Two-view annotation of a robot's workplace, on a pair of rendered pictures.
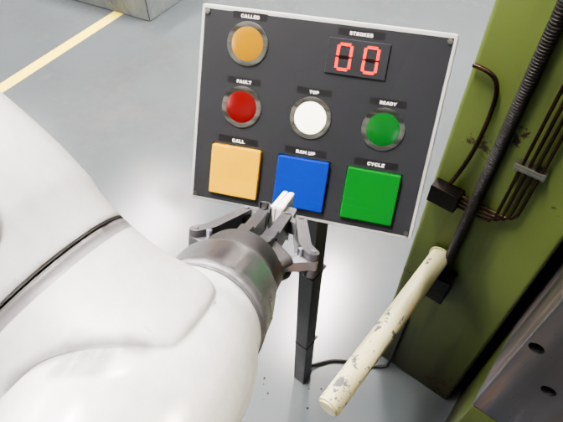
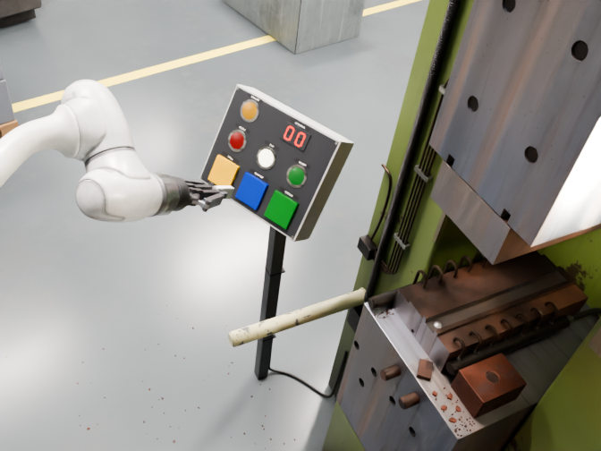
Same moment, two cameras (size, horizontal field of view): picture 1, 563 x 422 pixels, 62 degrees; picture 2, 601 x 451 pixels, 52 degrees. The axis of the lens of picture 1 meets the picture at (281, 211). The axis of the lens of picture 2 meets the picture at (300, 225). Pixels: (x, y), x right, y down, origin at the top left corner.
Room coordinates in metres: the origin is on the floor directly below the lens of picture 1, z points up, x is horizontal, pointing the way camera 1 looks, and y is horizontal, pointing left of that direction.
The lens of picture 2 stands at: (-0.62, -0.53, 2.05)
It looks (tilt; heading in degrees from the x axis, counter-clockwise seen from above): 43 degrees down; 18
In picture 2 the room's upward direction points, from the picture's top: 9 degrees clockwise
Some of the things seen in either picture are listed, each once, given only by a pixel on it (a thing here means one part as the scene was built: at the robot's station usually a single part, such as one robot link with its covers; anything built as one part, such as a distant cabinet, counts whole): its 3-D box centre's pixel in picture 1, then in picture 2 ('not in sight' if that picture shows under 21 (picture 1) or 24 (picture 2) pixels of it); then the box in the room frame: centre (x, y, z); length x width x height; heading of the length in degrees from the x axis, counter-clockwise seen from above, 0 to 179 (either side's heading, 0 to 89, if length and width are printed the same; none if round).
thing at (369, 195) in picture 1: (369, 195); (282, 209); (0.46, -0.13, 1.01); 0.07 x 0.05 x 0.07; 75
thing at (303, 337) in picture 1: (309, 285); (271, 282); (0.61, -0.07, 0.54); 0.04 x 0.04 x 1.08; 50
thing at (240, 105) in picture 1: (241, 106); (237, 140); (0.55, 0.06, 1.09); 0.05 x 0.03 x 0.04; 50
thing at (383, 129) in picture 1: (383, 129); (296, 176); (0.50, -0.14, 1.09); 0.05 x 0.03 x 0.04; 50
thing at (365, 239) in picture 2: (445, 195); (367, 247); (0.65, -0.33, 0.80); 0.06 x 0.03 x 0.04; 50
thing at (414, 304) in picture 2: not in sight; (490, 301); (0.48, -0.68, 0.96); 0.42 x 0.20 x 0.09; 140
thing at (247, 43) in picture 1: (247, 43); (249, 110); (0.59, 0.05, 1.16); 0.05 x 0.03 x 0.04; 50
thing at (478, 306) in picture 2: not in sight; (502, 299); (0.46, -0.70, 0.99); 0.42 x 0.05 x 0.01; 140
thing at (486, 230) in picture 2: not in sight; (549, 187); (0.48, -0.68, 1.32); 0.42 x 0.20 x 0.10; 140
